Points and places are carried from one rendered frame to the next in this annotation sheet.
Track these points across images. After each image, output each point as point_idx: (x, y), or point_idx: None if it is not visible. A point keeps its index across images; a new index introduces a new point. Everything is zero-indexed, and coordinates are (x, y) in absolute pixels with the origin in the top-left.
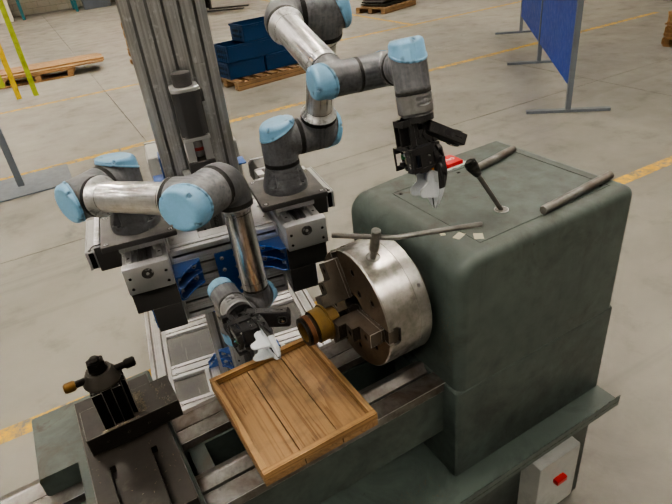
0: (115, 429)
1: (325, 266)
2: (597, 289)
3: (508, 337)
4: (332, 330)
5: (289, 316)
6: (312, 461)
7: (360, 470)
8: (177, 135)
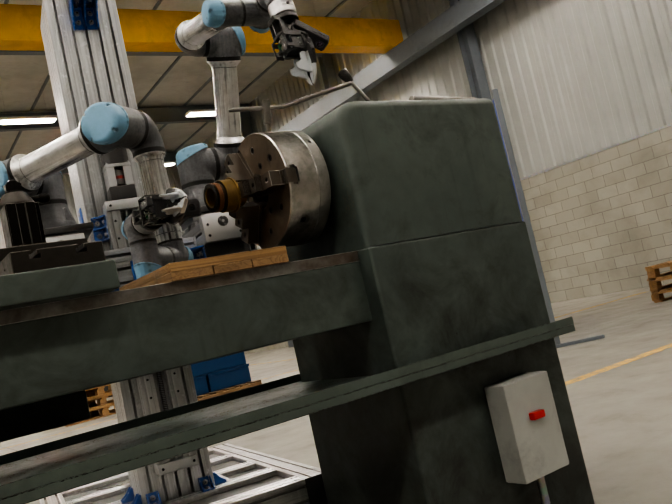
0: (22, 246)
1: (229, 156)
2: (496, 190)
3: (409, 200)
4: (237, 190)
5: (198, 203)
6: (221, 280)
7: (279, 326)
8: (99, 173)
